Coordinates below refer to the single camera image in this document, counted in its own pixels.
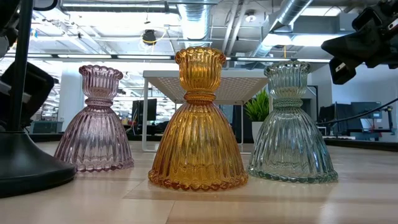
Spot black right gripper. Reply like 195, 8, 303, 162
322, 0, 398, 85

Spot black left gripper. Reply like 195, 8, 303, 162
0, 61, 55, 129

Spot pink ribbed glass candle holder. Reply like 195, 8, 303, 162
54, 64, 135, 173

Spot black metal candlestick holder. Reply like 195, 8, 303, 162
0, 0, 77, 199

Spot amber ribbed glass candle holder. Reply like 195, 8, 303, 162
147, 46, 249, 192

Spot monitor on black arm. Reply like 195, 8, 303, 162
351, 101, 394, 133

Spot pale green glass candle holder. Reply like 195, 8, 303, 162
247, 60, 339, 184

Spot white building column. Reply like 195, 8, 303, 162
58, 68, 86, 132

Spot grey cabinet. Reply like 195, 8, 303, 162
29, 120, 63, 134

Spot dark monitor back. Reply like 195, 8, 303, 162
318, 103, 354, 135

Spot black computer monitor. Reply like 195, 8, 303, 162
131, 98, 158, 123

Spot green plant in white pot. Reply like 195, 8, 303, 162
244, 89, 271, 142

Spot white perforated metal shelf riser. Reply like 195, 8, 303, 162
142, 70, 270, 154

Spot black ceiling device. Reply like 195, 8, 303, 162
142, 29, 157, 46

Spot silver ventilation duct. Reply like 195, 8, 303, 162
251, 0, 313, 58
177, 0, 213, 48

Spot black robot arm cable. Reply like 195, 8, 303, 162
316, 97, 398, 126

